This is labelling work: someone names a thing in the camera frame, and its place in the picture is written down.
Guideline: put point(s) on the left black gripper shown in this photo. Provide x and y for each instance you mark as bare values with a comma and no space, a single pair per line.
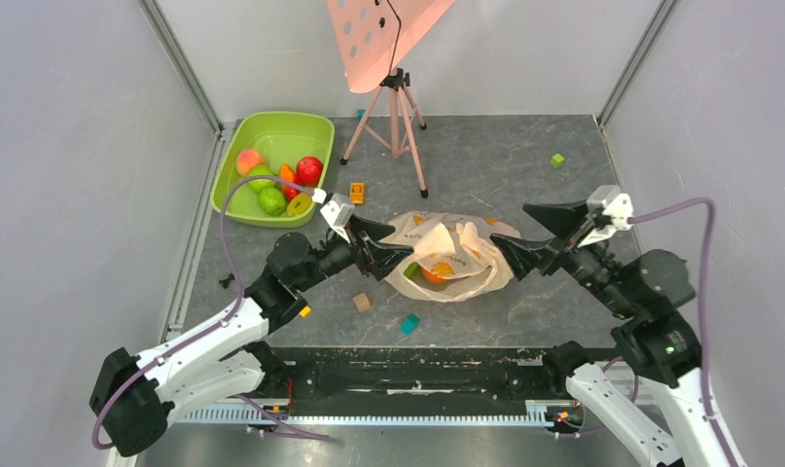
382,257

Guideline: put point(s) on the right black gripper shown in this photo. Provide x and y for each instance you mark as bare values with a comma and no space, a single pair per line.
565,243

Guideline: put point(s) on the translucent beige plastic bag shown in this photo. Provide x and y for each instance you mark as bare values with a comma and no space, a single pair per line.
463,241

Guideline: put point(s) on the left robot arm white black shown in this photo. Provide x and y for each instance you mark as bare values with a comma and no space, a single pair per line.
137,397

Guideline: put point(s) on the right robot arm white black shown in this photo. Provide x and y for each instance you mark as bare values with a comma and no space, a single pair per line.
661,336

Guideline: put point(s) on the green fake fruit in bag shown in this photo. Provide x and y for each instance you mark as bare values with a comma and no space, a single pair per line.
412,270

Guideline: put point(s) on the orange fake fruit in bag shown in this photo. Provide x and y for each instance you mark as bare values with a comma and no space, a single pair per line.
439,273

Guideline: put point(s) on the yellow fake fruit slice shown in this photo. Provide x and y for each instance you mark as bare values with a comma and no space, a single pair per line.
299,204

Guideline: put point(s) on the red fake apple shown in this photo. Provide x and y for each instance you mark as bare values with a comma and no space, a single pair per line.
309,171

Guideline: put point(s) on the orange red fake fruit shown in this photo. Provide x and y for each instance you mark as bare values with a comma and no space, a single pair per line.
287,173

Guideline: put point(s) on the green bumpy fake fruit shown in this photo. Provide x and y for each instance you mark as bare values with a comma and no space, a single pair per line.
272,201

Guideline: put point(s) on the green fake apple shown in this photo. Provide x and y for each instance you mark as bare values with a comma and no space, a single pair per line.
261,177

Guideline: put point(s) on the peach fake fruit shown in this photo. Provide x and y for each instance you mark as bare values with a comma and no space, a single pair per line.
247,160

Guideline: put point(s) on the orange yellow toy brick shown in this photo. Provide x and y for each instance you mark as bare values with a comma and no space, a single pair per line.
357,193

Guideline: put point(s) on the wooden cube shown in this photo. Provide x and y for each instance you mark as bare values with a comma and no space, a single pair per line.
362,302

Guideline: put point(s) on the small green cube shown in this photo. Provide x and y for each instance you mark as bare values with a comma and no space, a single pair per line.
557,160

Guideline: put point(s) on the teal block near front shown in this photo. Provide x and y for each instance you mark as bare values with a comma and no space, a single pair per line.
409,324

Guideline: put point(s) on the pink tripod stand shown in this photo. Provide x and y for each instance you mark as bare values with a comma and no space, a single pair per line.
403,115

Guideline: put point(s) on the green plastic tub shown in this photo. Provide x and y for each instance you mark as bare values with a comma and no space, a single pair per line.
279,137

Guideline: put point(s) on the small black bolt piece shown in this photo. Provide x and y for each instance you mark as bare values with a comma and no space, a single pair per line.
227,281

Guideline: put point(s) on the pink perforated board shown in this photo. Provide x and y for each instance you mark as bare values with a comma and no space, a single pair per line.
374,36

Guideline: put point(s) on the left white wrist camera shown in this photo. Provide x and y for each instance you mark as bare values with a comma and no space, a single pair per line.
336,209

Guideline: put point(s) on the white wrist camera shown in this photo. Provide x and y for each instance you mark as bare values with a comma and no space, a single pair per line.
336,209
609,211

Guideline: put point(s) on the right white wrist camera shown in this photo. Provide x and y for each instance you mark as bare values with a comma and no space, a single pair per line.
609,211

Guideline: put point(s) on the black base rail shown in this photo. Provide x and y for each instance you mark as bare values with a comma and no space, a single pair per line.
407,381

